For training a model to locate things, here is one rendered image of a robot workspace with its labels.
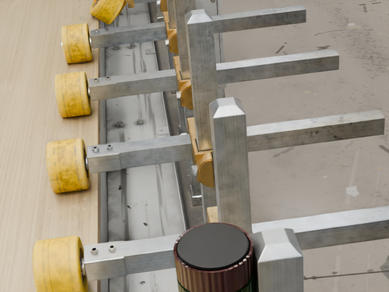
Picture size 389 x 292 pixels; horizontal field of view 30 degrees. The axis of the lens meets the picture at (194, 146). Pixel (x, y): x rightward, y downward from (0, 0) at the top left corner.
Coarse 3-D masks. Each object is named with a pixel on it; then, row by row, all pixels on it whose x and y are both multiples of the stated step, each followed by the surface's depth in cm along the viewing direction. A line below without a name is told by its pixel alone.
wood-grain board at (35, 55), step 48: (0, 0) 197; (48, 0) 194; (0, 48) 167; (48, 48) 164; (96, 48) 162; (0, 96) 145; (48, 96) 143; (0, 144) 128; (96, 144) 125; (0, 192) 114; (48, 192) 113; (96, 192) 112; (0, 240) 103; (96, 240) 102; (0, 288) 95; (96, 288) 93
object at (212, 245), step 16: (208, 224) 57; (224, 224) 56; (192, 240) 55; (208, 240) 55; (224, 240) 55; (240, 240) 55; (192, 256) 53; (208, 256) 53; (224, 256) 53; (240, 256) 53
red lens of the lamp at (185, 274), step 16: (176, 240) 55; (176, 256) 54; (176, 272) 55; (192, 272) 52; (208, 272) 52; (224, 272) 52; (240, 272) 53; (192, 288) 53; (208, 288) 53; (224, 288) 53; (240, 288) 53
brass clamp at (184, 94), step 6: (174, 60) 136; (174, 66) 135; (180, 72) 131; (180, 78) 128; (180, 84) 128; (186, 84) 127; (180, 90) 128; (186, 90) 126; (180, 96) 127; (186, 96) 127; (180, 102) 131; (186, 102) 127; (192, 102) 127; (192, 108) 128
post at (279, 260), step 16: (256, 240) 55; (272, 240) 54; (288, 240) 54; (256, 256) 54; (272, 256) 54; (288, 256) 54; (256, 272) 55; (272, 272) 54; (288, 272) 54; (256, 288) 56; (272, 288) 55; (288, 288) 55
